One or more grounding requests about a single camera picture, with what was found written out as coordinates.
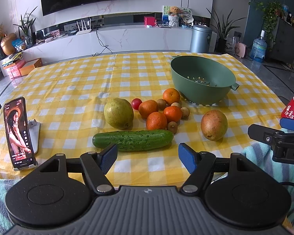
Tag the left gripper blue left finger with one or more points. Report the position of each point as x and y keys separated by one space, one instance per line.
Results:
x=95 y=166

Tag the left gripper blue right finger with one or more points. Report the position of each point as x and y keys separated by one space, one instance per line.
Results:
x=200 y=167

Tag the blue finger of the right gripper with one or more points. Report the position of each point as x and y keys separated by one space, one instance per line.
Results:
x=287 y=123

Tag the green cucumber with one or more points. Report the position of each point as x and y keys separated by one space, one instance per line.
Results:
x=129 y=141

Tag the reddish-green mango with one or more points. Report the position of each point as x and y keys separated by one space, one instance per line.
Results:
x=214 y=125

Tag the green-yellow pear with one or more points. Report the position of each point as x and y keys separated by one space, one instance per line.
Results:
x=119 y=113

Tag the orange mandarin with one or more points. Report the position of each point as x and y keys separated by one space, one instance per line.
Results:
x=156 y=120
x=173 y=113
x=171 y=95

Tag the orange mandarin front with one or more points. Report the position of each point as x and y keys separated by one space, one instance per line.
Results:
x=156 y=120

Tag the red cherry tomato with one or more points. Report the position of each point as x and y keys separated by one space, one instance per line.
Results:
x=136 y=103

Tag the orange mandarin back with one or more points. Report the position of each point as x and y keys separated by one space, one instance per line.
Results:
x=171 y=95

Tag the large speckled orange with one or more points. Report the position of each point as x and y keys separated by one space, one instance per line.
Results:
x=148 y=107

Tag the striped teal towel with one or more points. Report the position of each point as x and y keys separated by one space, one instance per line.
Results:
x=258 y=153

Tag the brown longan front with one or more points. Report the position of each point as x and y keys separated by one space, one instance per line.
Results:
x=172 y=127

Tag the brown longan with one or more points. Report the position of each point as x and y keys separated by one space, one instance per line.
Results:
x=172 y=127
x=161 y=104
x=185 y=112

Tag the brown longan right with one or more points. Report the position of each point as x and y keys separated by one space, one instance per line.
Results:
x=185 y=112

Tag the yellow checkered tablecloth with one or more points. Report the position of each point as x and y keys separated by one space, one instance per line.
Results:
x=68 y=100

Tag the brown longan back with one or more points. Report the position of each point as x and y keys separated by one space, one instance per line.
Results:
x=161 y=104

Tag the white phone stand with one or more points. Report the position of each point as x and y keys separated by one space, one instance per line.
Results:
x=34 y=130

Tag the smartphone on stand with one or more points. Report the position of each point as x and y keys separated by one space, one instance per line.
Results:
x=20 y=147

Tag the green colander bowl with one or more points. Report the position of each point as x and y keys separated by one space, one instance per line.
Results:
x=202 y=80

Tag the blue water jug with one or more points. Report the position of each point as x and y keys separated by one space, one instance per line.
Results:
x=259 y=48

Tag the dark cabinet with vines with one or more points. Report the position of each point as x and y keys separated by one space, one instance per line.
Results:
x=278 y=25

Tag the pink piggy bank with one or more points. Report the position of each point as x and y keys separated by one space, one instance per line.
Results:
x=241 y=49

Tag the orange shoe box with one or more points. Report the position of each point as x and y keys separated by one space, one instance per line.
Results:
x=29 y=66

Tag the potted plant by bin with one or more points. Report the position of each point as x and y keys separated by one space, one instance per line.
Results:
x=223 y=26

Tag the grey metal trash bin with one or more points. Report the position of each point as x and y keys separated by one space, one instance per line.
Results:
x=201 y=37

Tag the white wifi router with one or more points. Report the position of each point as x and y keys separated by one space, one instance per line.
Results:
x=83 y=27

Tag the white tv console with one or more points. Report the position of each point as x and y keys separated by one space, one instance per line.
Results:
x=127 y=38

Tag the golden gourd vase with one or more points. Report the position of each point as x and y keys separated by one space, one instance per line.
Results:
x=6 y=44

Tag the teddy bear toy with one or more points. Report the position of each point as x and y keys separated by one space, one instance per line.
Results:
x=173 y=16

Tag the red box on console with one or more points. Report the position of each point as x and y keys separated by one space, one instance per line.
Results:
x=150 y=21

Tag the potted plant on console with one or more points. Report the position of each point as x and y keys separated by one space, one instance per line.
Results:
x=26 y=26

